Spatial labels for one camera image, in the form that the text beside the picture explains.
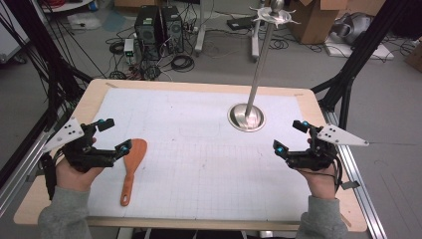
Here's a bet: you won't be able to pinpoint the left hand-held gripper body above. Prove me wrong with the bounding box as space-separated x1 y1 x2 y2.
42 117 117 173

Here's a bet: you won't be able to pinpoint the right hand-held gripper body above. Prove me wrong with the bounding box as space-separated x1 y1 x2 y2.
285 123 370 172

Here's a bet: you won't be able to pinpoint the orange wooden spatula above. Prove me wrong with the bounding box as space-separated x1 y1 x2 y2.
119 137 148 207

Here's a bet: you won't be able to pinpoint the metal utensil stand with hooks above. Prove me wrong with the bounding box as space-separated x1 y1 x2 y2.
227 0 302 133

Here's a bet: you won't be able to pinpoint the person's left hand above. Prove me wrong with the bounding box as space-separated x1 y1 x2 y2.
54 158 106 193

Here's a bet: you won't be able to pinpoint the person's right hand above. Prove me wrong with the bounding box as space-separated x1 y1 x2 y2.
296 163 338 200

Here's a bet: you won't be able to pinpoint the white grid mat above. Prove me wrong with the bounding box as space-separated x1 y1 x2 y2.
87 88 327 222

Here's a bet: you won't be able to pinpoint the small white electronic box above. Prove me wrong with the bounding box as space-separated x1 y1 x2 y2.
123 38 135 65

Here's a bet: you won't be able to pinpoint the black computer tower green sticker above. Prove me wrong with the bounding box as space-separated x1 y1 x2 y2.
133 4 163 62

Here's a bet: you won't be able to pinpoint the large cardboard box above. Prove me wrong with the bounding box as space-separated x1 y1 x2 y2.
288 0 353 46

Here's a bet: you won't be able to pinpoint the white flat board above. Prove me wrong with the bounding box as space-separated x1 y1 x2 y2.
323 33 396 61

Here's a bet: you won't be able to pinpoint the grey bag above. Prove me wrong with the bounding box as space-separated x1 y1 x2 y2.
331 12 373 46

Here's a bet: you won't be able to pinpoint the black flat device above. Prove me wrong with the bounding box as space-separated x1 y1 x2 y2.
226 14 259 32

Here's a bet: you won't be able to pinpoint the round white table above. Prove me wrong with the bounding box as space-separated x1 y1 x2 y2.
39 0 98 14

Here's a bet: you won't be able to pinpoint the open cardboard box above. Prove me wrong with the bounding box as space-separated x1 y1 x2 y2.
113 0 161 9

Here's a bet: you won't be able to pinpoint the white standing desk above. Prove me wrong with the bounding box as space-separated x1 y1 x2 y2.
194 0 263 63

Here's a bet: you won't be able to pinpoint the small cardboard box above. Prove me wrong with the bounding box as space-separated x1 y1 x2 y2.
405 41 422 73

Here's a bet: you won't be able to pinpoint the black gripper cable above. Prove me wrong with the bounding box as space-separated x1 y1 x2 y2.
39 152 58 201
330 154 344 194

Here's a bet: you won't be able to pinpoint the aluminium rail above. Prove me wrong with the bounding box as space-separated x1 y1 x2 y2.
0 111 73 218
321 109 388 239

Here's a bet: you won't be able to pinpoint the black cable coil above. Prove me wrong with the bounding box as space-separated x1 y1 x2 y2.
170 54 196 73

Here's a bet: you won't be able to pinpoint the black frame struts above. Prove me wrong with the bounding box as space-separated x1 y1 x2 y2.
311 0 422 131
0 0 95 188

